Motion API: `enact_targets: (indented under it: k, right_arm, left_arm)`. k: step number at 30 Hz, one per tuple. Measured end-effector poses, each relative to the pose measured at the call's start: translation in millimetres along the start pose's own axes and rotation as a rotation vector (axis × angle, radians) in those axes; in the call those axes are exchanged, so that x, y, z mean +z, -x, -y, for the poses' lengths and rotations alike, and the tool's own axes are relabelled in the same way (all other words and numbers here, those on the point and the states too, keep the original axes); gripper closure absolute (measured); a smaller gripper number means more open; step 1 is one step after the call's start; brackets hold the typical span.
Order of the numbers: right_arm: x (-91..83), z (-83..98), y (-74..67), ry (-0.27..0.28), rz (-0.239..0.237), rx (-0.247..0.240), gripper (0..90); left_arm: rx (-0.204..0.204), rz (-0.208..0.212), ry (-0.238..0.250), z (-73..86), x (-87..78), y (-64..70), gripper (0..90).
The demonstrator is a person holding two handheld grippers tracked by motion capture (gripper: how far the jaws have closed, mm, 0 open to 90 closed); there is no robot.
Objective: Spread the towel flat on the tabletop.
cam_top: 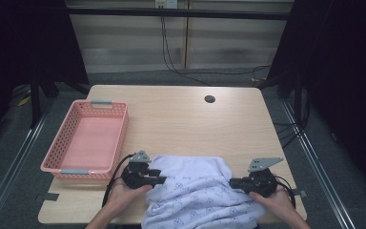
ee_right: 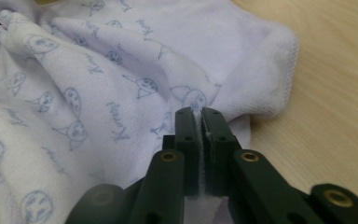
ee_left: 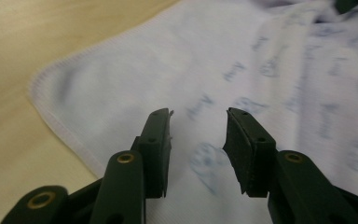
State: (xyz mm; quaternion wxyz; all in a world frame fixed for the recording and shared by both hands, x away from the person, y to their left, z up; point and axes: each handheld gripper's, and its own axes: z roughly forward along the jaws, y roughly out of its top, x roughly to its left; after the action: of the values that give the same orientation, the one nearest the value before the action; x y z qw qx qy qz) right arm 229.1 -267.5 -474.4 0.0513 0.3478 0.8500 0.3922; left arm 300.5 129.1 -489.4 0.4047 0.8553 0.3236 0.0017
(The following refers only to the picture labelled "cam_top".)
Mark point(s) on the pink perforated plastic basket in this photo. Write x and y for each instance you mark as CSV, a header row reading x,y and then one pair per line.
x,y
89,140

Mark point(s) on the white wall socket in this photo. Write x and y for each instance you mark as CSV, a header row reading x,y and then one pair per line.
x,y
166,3

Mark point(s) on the person's left hand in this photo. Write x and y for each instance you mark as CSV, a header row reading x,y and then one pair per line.
x,y
124,195

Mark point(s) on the black horizontal bar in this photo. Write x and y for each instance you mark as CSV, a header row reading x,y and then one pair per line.
x,y
178,13

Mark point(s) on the grey tape piece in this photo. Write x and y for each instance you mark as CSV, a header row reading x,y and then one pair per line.
x,y
50,197
299,192

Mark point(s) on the black metal stand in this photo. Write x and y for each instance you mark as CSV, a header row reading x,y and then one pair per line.
x,y
298,101
35,105

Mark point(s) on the white blue-patterned garment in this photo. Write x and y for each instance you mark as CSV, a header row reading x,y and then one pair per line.
x,y
197,197

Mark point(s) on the dark round table grommet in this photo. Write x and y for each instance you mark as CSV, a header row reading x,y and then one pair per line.
x,y
209,99

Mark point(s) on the person's right hand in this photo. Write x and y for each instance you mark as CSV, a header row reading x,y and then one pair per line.
x,y
276,203

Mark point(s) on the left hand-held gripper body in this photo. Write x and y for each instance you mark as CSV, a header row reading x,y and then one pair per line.
x,y
136,178

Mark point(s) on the black curtain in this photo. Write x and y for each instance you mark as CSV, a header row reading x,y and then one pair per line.
x,y
25,41
346,79

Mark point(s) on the small yellow object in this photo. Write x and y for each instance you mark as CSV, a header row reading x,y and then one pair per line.
x,y
24,101

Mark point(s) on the aluminium floor rail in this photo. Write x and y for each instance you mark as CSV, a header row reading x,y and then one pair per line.
x,y
16,159
317,159

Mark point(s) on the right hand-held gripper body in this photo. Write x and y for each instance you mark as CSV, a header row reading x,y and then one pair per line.
x,y
262,183

